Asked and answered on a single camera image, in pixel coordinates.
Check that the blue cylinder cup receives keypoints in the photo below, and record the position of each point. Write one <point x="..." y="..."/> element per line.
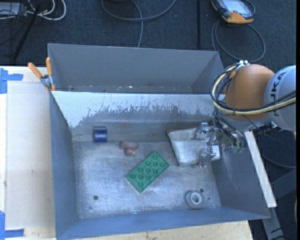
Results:
<point x="100" y="134"/>

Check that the pink and orange toy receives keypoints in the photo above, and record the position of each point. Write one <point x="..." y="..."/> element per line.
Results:
<point x="129" y="147"/>

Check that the pale wood board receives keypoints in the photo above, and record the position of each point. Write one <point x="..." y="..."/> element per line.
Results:
<point x="27" y="146"/>

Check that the dark green flat block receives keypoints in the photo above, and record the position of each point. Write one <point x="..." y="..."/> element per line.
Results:
<point x="148" y="171"/>

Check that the grey metal bin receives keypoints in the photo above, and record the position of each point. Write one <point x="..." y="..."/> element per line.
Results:
<point x="109" y="184"/>

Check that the white plastic tub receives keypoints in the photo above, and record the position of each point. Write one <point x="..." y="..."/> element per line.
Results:
<point x="186" y="146"/>

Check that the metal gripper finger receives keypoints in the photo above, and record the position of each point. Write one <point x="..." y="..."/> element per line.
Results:
<point x="212" y="154"/>
<point x="203" y="130"/>

